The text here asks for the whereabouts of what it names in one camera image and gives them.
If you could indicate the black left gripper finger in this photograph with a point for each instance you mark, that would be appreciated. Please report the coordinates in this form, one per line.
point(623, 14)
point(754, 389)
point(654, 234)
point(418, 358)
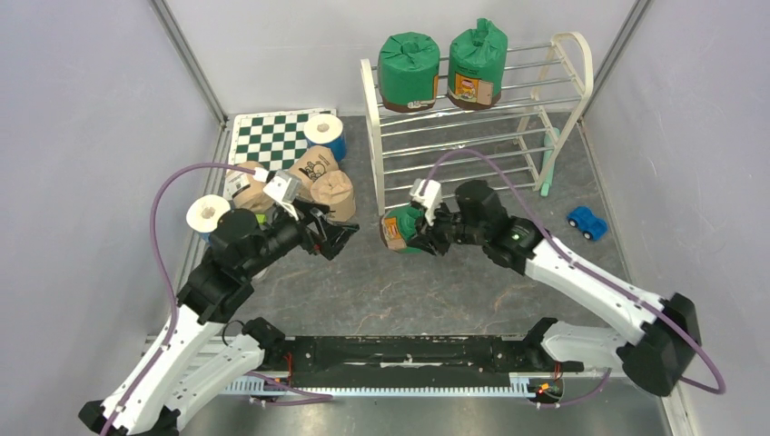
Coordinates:
point(334, 243)
point(334, 218)

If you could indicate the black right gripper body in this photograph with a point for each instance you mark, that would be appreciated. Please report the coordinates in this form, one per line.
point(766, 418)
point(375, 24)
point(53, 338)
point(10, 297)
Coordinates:
point(434, 229)

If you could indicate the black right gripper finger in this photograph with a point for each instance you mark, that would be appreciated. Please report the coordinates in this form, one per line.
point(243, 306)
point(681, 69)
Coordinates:
point(426, 212)
point(429, 243)

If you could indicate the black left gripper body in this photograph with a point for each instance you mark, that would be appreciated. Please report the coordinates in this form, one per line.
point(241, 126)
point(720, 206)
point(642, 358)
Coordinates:
point(309, 236)

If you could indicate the green brown roll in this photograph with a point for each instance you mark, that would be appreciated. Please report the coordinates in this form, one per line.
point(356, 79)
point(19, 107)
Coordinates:
point(398, 226)

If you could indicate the brown paper roll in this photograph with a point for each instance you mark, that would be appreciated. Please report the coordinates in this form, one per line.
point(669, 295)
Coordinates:
point(336, 190)

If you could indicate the green paper roll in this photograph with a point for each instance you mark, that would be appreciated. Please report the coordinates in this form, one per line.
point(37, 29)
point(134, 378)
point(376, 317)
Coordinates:
point(477, 60)

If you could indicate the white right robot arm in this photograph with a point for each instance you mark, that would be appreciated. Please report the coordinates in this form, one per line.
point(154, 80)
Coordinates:
point(651, 339)

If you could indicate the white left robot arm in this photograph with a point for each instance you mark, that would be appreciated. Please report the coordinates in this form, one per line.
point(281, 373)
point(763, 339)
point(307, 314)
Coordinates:
point(160, 396)

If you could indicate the cream metal shelf rack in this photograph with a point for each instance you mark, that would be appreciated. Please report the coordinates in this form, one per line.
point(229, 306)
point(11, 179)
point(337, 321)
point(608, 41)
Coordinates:
point(545, 90)

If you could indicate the green roll on shelf left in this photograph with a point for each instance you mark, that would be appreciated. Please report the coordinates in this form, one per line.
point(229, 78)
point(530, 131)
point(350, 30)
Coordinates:
point(408, 72)

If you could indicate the brown roll with cartoon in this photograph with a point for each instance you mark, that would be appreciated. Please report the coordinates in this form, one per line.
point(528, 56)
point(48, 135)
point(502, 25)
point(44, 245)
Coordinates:
point(312, 165)

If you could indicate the brown roll with label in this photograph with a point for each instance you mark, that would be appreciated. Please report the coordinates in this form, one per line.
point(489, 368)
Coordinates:
point(245, 192)

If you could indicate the blue white roll rear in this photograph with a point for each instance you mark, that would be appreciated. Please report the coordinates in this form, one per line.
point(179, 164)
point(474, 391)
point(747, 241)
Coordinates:
point(326, 130)

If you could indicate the blue white roll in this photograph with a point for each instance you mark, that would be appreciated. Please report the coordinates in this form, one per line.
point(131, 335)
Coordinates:
point(326, 130)
point(204, 214)

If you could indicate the green white chessboard mat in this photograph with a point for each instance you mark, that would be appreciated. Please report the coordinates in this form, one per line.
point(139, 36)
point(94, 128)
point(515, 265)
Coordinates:
point(273, 140)

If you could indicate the blue white roll front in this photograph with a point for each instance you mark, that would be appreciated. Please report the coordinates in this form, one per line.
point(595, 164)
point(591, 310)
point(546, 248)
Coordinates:
point(204, 214)

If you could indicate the blue toy car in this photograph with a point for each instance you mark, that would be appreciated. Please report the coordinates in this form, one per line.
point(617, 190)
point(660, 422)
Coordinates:
point(591, 227)

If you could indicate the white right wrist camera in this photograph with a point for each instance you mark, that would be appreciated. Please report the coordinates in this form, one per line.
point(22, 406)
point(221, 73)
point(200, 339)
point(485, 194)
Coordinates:
point(428, 192)

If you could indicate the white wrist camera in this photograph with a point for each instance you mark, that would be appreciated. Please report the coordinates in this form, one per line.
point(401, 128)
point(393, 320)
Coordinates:
point(280, 186)
point(428, 192)

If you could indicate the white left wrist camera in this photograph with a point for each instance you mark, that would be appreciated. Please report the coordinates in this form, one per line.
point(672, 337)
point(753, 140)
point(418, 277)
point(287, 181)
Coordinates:
point(280, 186)

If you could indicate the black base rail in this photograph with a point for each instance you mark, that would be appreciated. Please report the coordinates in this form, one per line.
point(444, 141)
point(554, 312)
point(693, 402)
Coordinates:
point(438, 365)

